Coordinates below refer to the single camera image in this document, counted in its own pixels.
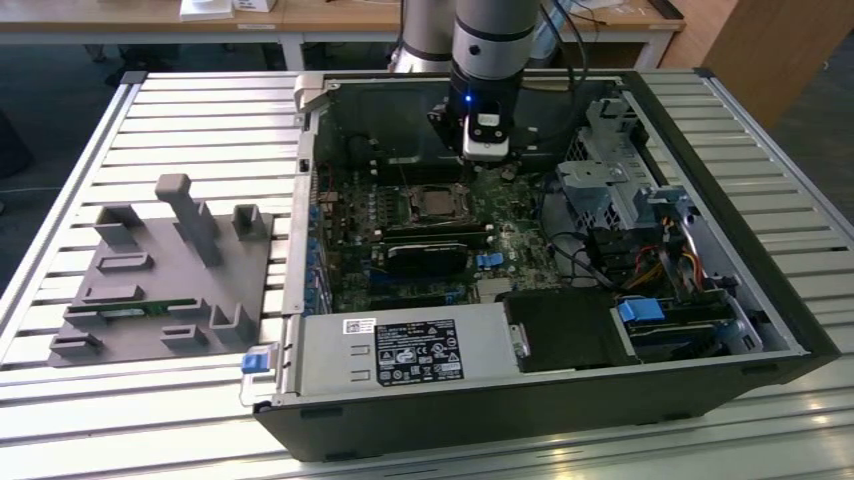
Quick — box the black disk bay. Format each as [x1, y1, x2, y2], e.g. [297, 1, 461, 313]
[619, 292, 742, 361]

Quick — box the silver power supply unit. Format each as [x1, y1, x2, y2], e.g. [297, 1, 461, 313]
[283, 299, 532, 401]

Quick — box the blue disk carrier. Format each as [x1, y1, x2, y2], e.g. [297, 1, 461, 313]
[616, 297, 667, 327]

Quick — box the silver chipset heat sink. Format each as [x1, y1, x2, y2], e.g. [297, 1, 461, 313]
[476, 277, 517, 302]

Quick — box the wooden desk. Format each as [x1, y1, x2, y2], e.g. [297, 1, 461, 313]
[0, 0, 688, 71]

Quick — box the grey parts rack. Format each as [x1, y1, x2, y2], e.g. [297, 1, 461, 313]
[46, 172, 279, 369]

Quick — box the black expansion card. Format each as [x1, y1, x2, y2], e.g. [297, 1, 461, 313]
[383, 241, 472, 276]

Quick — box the green motherboard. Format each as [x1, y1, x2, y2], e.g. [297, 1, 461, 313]
[307, 152, 559, 315]

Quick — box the black PC case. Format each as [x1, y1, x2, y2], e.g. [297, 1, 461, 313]
[251, 67, 843, 464]

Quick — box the coloured power wire bundle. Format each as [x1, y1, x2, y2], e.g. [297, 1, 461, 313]
[625, 214, 710, 296]

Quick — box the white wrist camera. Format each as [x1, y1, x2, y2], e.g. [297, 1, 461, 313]
[461, 112, 513, 162]

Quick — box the wooden cabinet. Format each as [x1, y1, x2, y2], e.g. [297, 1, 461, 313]
[696, 0, 854, 129]

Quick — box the silver CPU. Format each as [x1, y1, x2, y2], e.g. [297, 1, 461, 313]
[424, 192, 463, 215]

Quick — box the silver drive cage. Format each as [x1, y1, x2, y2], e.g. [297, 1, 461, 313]
[553, 97, 688, 236]

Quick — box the CPU socket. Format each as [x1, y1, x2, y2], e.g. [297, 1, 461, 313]
[403, 183, 479, 225]

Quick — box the green RAM stick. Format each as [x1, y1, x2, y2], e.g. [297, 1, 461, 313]
[97, 298, 201, 319]

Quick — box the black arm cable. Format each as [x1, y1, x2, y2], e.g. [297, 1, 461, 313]
[532, 0, 592, 94]

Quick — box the black drive bay cover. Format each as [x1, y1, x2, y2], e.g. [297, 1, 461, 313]
[497, 288, 645, 375]

